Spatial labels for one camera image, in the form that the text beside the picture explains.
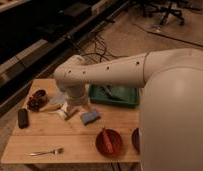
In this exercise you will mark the white cylindrical cup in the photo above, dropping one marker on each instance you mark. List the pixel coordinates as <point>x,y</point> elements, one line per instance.
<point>67,111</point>

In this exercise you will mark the red bowl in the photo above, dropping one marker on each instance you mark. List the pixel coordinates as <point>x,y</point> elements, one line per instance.
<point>115,139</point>

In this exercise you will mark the black rectangular remote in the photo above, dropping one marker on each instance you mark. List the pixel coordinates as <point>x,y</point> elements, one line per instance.
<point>23,121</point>

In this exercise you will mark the silver fork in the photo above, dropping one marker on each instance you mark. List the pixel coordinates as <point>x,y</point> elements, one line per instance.
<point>54,151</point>

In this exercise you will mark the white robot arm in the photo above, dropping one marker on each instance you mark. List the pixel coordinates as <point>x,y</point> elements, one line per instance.
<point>171,103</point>

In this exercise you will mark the green plastic tray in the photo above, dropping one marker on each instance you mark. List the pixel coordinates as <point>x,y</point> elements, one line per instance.
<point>124,96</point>

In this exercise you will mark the yellow banana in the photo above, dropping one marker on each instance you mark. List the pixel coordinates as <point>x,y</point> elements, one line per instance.
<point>50,107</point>

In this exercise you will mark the dark grapes bunch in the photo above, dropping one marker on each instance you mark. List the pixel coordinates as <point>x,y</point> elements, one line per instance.
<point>37,100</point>

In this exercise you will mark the wooden table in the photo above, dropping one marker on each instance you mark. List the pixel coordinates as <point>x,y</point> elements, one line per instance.
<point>48,131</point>

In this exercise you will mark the dark red plate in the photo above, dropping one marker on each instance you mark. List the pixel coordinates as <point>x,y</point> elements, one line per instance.
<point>135,140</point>

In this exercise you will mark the orange carrot in bowl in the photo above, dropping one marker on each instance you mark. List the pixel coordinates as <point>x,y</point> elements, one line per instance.
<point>107,141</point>

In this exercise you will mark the metal tool in tray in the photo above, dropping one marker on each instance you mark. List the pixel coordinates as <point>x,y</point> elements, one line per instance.
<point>107,92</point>

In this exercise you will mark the black office chair base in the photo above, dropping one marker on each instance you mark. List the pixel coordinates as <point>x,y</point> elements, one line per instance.
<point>166,10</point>

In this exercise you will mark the blue sponge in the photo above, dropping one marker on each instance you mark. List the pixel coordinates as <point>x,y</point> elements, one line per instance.
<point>90,116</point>

